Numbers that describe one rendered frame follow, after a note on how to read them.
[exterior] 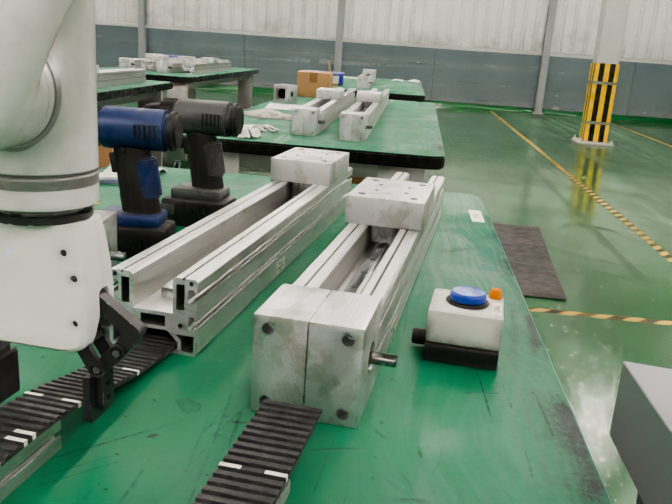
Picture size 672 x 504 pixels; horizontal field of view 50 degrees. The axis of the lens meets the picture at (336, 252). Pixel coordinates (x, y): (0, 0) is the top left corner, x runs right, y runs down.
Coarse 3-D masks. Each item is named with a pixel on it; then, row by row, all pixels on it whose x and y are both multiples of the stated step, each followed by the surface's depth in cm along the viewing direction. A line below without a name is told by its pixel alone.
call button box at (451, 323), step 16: (432, 304) 80; (448, 304) 80; (464, 304) 79; (480, 304) 80; (496, 304) 81; (432, 320) 78; (448, 320) 78; (464, 320) 77; (480, 320) 77; (496, 320) 77; (416, 336) 82; (432, 336) 79; (448, 336) 78; (464, 336) 78; (480, 336) 77; (496, 336) 77; (432, 352) 79; (448, 352) 79; (464, 352) 78; (480, 352) 78; (496, 352) 78; (496, 368) 78
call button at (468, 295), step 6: (456, 288) 81; (462, 288) 81; (468, 288) 81; (474, 288) 82; (450, 294) 81; (456, 294) 80; (462, 294) 79; (468, 294) 79; (474, 294) 80; (480, 294) 80; (456, 300) 79; (462, 300) 79; (468, 300) 79; (474, 300) 79; (480, 300) 79
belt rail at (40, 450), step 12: (60, 420) 58; (48, 432) 56; (36, 444) 55; (48, 444) 57; (60, 444) 58; (24, 456) 53; (36, 456) 55; (48, 456) 56; (0, 468) 51; (12, 468) 52; (24, 468) 53; (36, 468) 55; (0, 480) 52; (12, 480) 52; (24, 480) 54; (0, 492) 51
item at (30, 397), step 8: (32, 392) 60; (24, 400) 59; (32, 400) 59; (40, 400) 59; (48, 400) 59; (56, 400) 59; (64, 400) 59; (72, 400) 59; (64, 408) 58; (72, 408) 58
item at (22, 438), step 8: (0, 432) 54; (8, 432) 54; (16, 432) 53; (24, 432) 54; (32, 432) 54; (0, 440) 53; (8, 440) 52; (16, 440) 52; (24, 440) 52; (32, 440) 53
